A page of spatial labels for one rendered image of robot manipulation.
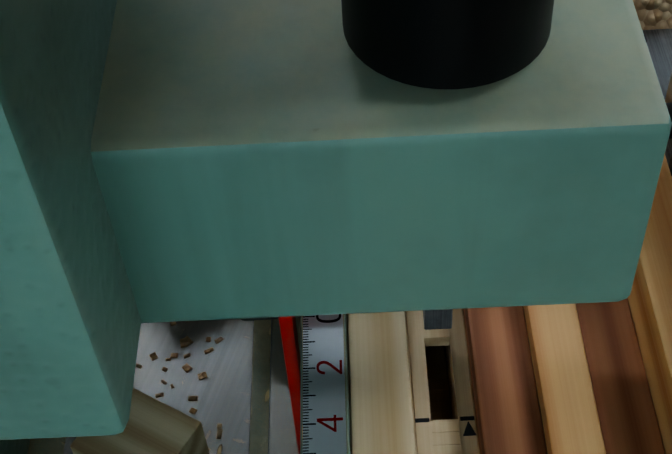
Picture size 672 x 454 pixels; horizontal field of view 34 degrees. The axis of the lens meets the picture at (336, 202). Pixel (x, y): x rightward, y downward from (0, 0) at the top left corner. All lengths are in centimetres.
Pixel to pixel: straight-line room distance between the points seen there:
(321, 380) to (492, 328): 6
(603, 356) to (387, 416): 7
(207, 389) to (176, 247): 26
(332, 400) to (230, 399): 19
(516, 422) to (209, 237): 12
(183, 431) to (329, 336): 15
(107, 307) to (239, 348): 28
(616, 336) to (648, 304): 2
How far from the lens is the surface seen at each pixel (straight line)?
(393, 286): 29
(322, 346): 35
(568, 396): 35
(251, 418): 53
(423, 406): 36
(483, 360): 36
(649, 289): 35
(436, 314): 36
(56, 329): 25
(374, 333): 36
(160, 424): 49
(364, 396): 35
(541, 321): 36
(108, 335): 27
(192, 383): 54
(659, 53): 55
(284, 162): 26
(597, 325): 37
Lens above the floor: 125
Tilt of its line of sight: 48 degrees down
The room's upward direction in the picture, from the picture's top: 4 degrees counter-clockwise
